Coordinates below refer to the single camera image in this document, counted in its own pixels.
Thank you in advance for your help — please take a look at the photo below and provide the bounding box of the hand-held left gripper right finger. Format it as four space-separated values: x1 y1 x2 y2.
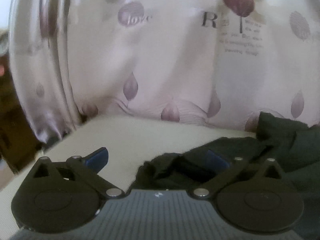
192 150 285 201

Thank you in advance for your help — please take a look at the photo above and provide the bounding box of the dark wooden cabinet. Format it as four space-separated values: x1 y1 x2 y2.
0 75 47 173

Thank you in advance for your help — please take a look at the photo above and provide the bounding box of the cream curtain with purple print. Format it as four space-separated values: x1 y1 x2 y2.
9 0 320 143

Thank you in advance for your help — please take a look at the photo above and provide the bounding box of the black garment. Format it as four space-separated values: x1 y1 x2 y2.
135 111 320 240

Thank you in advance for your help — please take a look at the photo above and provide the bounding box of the beige mattress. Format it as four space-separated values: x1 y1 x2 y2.
0 115 258 240

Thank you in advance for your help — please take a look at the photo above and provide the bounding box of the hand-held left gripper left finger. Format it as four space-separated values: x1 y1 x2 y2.
25 147 125 199

